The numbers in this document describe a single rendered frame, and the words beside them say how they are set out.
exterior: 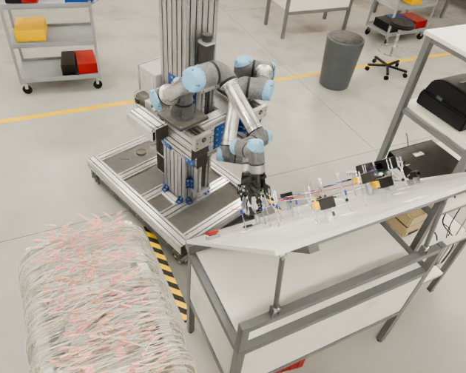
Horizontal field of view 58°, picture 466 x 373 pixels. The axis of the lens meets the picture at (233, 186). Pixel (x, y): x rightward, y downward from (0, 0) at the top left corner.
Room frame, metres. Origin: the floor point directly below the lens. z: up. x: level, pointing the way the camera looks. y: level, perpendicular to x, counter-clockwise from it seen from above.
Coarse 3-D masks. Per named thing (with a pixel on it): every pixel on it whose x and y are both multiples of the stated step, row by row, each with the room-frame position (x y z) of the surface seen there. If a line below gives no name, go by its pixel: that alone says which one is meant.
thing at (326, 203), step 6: (318, 198) 1.12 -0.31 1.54; (324, 198) 1.09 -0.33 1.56; (330, 198) 1.09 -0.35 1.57; (336, 198) 1.11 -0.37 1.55; (324, 204) 1.07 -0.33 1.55; (330, 204) 1.08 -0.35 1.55; (324, 210) 1.08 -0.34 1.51; (330, 210) 1.07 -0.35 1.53; (330, 216) 1.06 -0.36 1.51; (330, 222) 1.03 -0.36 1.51
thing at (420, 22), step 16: (384, 0) 6.77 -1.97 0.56; (400, 0) 6.42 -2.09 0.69; (416, 0) 6.69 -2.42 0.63; (368, 16) 6.82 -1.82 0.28; (384, 16) 6.84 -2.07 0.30; (400, 16) 6.92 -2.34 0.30; (416, 16) 7.01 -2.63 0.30; (368, 32) 6.82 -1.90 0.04; (384, 32) 6.54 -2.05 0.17; (416, 32) 6.74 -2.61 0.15
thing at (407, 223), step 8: (400, 216) 1.85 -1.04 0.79; (408, 216) 1.81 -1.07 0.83; (416, 216) 1.82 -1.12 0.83; (424, 216) 1.86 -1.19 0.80; (392, 224) 1.87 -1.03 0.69; (400, 224) 1.83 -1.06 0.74; (408, 224) 1.80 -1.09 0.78; (416, 224) 1.84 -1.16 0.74; (400, 232) 1.81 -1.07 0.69; (408, 232) 1.80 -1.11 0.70
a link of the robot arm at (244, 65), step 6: (234, 60) 2.50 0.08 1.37; (240, 60) 2.47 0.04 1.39; (246, 60) 2.47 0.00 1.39; (252, 60) 2.48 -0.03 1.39; (234, 66) 2.47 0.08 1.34; (240, 66) 2.44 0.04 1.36; (246, 66) 2.45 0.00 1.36; (252, 66) 2.45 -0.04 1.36; (234, 72) 2.47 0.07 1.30; (240, 72) 2.44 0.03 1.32; (246, 72) 2.44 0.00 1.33; (252, 72) 2.44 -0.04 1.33
